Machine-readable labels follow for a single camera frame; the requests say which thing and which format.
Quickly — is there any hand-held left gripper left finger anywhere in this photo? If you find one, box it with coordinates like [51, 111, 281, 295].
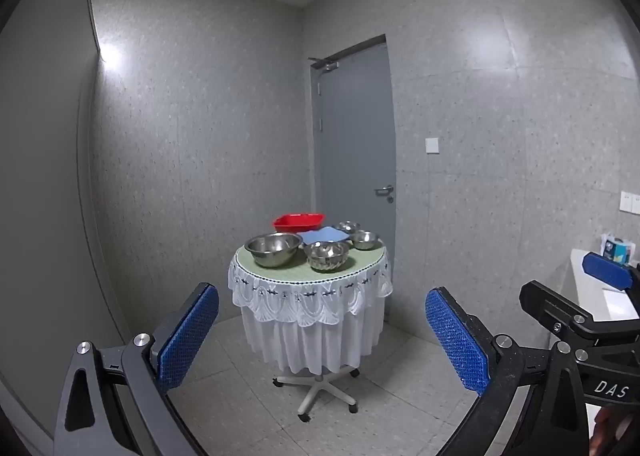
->
[52, 282, 221, 456]

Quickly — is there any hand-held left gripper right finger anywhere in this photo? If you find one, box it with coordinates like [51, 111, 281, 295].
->
[425, 287, 596, 456]

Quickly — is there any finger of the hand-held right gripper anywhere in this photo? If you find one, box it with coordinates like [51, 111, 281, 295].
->
[581, 252, 640, 317]
[519, 280, 608, 352]

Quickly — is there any large steel bowl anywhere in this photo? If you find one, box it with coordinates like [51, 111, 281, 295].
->
[245, 233, 303, 269]

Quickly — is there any red plastic basin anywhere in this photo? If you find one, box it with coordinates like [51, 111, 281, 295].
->
[272, 213, 325, 234]

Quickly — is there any fluted steel bowl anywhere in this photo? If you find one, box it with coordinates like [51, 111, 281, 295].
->
[303, 241, 351, 273]

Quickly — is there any blue plate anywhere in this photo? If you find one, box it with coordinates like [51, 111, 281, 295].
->
[298, 227, 349, 245]

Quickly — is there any person's right hand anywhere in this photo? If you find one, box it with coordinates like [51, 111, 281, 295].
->
[590, 406, 640, 456]

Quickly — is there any tissue pack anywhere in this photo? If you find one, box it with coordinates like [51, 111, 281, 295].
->
[600, 232, 637, 264]

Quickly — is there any white counter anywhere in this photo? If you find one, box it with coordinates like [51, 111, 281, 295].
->
[570, 248, 640, 321]

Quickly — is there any round table green mat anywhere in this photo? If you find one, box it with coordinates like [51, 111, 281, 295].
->
[228, 236, 394, 376]

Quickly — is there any white wheeled table base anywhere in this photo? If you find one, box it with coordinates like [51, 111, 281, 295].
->
[272, 368, 361, 423]

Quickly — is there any grey door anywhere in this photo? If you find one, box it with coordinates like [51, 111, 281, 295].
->
[309, 34, 398, 324]

